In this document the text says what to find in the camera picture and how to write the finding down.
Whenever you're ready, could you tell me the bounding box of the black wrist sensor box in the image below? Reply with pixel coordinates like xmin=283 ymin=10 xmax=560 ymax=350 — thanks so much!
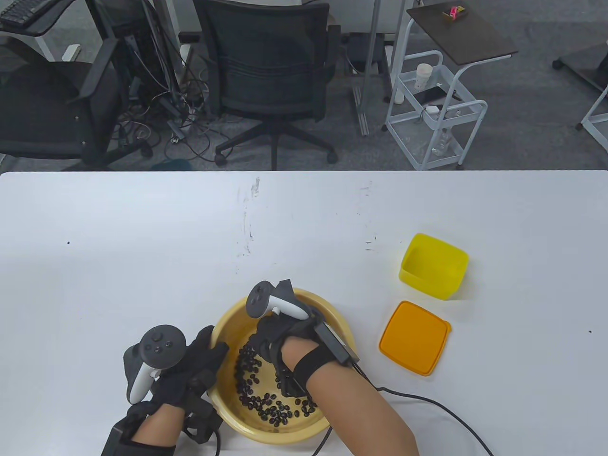
xmin=101 ymin=423 xmax=138 ymax=456
xmin=313 ymin=322 xmax=360 ymax=365

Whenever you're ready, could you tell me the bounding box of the gray hand controller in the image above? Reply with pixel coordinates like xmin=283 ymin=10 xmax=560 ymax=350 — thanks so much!
xmin=246 ymin=279 xmax=309 ymax=321
xmin=123 ymin=324 xmax=187 ymax=405

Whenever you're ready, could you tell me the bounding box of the orange plastic lid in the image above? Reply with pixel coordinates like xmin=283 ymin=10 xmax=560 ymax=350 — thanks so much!
xmin=379 ymin=301 xmax=452 ymax=377

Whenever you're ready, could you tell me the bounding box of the person's left forearm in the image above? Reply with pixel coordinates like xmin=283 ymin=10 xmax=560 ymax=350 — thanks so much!
xmin=128 ymin=404 xmax=186 ymax=456

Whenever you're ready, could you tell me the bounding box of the black padded office chair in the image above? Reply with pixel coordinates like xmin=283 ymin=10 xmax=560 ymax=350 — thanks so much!
xmin=0 ymin=36 xmax=152 ymax=171

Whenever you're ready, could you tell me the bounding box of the tangle of cables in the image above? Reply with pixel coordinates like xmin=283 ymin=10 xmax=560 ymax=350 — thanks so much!
xmin=114 ymin=47 xmax=228 ymax=162

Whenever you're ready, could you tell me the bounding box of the pile of coffee beans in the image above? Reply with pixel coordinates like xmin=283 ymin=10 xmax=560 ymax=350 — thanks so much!
xmin=234 ymin=344 xmax=318 ymax=427

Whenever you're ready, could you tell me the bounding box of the black cable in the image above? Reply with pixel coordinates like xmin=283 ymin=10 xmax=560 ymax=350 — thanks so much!
xmin=311 ymin=363 xmax=494 ymax=456

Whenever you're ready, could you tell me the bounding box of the black left wrist sensor box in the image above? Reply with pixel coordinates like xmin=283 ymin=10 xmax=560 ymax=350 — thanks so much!
xmin=101 ymin=423 xmax=138 ymax=456

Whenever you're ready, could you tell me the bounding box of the black mesh office chair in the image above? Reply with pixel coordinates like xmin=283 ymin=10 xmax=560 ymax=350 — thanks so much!
xmin=192 ymin=0 xmax=342 ymax=171

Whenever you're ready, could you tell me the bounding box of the yellow plastic basin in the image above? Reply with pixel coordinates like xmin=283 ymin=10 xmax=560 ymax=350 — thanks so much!
xmin=208 ymin=287 xmax=358 ymax=445

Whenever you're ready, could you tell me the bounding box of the yellow plastic container box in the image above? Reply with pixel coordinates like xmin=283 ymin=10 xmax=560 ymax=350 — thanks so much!
xmin=399 ymin=233 xmax=470 ymax=301

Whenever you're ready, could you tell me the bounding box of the person's right forearm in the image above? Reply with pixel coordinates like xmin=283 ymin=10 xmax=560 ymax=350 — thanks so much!
xmin=283 ymin=338 xmax=421 ymax=456

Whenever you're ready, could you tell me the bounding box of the person's right hand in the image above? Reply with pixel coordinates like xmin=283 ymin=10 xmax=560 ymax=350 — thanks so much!
xmin=248 ymin=304 xmax=326 ymax=397

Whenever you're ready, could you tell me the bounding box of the black phone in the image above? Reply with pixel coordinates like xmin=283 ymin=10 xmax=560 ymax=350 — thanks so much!
xmin=413 ymin=87 xmax=461 ymax=104

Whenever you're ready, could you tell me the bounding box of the gray desk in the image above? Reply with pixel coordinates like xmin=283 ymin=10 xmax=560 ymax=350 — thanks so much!
xmin=0 ymin=0 xmax=73 ymax=62

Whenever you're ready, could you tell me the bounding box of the white metal frame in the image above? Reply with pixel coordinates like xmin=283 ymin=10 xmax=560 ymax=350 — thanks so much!
xmin=576 ymin=88 xmax=608 ymax=152

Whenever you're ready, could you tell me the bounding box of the dark top side table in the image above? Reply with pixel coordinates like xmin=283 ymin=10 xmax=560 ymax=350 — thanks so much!
xmin=390 ymin=0 xmax=519 ymax=105

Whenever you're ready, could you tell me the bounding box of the aluminium post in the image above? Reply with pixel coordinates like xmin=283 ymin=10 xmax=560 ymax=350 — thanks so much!
xmin=351 ymin=0 xmax=385 ymax=137

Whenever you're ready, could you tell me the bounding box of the person's left hand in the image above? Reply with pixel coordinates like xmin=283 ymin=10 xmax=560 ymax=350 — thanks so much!
xmin=124 ymin=324 xmax=229 ymax=445

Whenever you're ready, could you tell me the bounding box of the black keyboard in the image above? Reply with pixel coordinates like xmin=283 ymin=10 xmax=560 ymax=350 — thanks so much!
xmin=0 ymin=0 xmax=48 ymax=27

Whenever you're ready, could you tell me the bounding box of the dark rolling platform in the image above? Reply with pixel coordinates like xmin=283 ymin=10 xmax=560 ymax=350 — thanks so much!
xmin=552 ymin=42 xmax=608 ymax=91

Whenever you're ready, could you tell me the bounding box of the black right wrist sensor box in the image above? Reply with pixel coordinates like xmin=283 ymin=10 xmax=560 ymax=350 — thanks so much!
xmin=313 ymin=322 xmax=360 ymax=365

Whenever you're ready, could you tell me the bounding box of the white rolling cart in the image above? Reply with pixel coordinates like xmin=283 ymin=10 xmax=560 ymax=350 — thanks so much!
xmin=384 ymin=50 xmax=488 ymax=171

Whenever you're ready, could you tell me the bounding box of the black computer tower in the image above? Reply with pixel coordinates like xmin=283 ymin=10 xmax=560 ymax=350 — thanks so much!
xmin=93 ymin=0 xmax=181 ymax=95

